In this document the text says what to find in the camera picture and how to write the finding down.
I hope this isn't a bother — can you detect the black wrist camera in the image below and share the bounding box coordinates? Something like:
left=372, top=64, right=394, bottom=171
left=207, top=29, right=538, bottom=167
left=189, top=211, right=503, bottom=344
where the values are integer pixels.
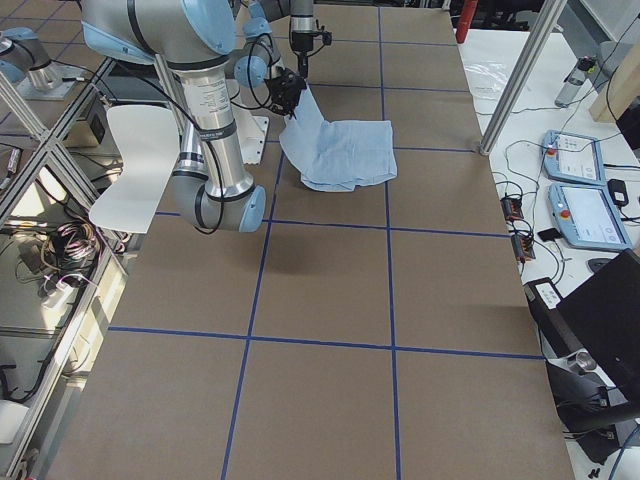
left=315, top=30, right=333, bottom=47

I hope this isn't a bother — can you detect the black laptop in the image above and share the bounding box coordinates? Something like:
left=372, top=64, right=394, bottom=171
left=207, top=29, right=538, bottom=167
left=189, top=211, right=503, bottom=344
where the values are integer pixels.
left=524, top=249, right=639, bottom=401

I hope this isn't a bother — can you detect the aluminium frame post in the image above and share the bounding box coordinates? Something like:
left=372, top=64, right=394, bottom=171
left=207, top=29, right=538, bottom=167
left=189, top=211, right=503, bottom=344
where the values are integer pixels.
left=478, top=0, right=567, bottom=156

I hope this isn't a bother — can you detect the upper blue teach pendant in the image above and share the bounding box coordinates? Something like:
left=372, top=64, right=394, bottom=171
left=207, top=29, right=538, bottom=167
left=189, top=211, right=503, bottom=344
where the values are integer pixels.
left=542, top=130, right=606, bottom=185

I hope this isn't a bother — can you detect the lower blue teach pendant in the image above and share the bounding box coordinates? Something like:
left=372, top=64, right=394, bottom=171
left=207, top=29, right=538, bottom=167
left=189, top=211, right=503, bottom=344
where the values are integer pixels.
left=548, top=183, right=633, bottom=252

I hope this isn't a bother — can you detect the white curved guard sheet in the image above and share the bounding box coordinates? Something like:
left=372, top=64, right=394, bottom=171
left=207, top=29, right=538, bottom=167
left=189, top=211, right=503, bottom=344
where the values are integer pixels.
left=89, top=105, right=180, bottom=234

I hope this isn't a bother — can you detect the clear water bottle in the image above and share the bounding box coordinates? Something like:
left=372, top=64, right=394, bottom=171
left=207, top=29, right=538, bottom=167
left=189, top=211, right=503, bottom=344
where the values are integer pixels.
left=554, top=56, right=597, bottom=108

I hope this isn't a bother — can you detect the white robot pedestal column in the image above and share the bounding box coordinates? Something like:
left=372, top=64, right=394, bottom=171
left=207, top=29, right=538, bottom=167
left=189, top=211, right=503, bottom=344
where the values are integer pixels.
left=224, top=0, right=270, bottom=165

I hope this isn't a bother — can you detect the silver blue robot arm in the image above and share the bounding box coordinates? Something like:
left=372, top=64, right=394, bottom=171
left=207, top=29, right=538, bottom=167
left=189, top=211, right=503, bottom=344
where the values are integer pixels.
left=82, top=1, right=306, bottom=232
left=248, top=0, right=324, bottom=79

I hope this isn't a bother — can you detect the clear plastic bag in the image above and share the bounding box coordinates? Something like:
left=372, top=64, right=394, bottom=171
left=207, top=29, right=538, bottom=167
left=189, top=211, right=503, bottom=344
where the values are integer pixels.
left=463, top=60, right=513, bottom=101

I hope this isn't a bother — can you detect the red cylinder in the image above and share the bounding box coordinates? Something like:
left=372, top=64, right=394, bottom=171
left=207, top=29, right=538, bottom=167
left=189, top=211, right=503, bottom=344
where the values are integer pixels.
left=455, top=0, right=478, bottom=44

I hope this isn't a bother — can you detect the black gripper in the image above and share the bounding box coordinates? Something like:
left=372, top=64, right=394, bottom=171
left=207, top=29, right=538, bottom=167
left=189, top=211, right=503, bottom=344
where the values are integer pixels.
left=265, top=64, right=309, bottom=116
left=290, top=30, right=317, bottom=68

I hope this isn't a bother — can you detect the light blue button shirt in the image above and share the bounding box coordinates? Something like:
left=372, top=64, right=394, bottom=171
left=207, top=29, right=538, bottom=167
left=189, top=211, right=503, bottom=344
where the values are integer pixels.
left=279, top=88, right=397, bottom=192

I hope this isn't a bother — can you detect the blue teach pendant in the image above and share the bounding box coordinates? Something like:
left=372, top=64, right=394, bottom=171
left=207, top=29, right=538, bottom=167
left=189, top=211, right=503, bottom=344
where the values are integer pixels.
left=542, top=130, right=606, bottom=185
left=548, top=183, right=633, bottom=252

